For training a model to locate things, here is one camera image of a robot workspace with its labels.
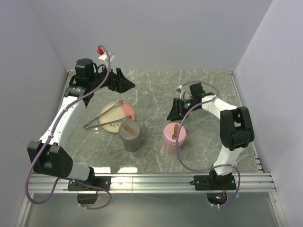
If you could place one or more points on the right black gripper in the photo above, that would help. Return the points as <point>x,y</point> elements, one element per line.
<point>176,113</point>

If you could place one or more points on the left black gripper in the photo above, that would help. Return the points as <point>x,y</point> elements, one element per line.
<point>119,82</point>

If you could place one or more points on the pink round lid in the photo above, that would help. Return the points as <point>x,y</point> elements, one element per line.
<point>170,132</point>

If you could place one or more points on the pink cylindrical container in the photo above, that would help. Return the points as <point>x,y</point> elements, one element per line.
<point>169,146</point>

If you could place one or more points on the grey round lid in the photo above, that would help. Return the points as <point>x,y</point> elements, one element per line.
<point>129,131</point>

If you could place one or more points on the metal serving tongs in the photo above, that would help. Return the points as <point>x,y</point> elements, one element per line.
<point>94,124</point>

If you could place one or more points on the grey cylindrical container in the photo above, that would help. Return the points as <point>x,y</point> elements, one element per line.
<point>132,145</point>

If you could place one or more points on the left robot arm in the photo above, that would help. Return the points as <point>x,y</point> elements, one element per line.
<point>48,155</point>

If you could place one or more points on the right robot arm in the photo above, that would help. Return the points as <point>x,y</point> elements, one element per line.
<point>236,130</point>

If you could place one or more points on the pink and cream plate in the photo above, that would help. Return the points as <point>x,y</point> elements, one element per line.
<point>117,113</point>

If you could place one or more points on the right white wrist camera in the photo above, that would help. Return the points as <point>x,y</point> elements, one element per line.
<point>182,93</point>

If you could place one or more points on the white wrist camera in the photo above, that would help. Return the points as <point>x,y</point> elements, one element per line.
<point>103,57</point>
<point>182,93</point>

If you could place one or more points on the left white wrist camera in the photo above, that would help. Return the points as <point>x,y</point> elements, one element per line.
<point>103,57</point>

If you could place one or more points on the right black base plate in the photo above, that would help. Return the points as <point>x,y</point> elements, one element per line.
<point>214,182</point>

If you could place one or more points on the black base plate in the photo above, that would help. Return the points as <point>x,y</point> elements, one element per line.
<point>93,184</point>
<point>214,182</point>

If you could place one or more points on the aluminium mounting rail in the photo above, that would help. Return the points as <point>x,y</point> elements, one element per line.
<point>159,183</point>

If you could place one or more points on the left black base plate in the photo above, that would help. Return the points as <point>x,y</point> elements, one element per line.
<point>93,184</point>

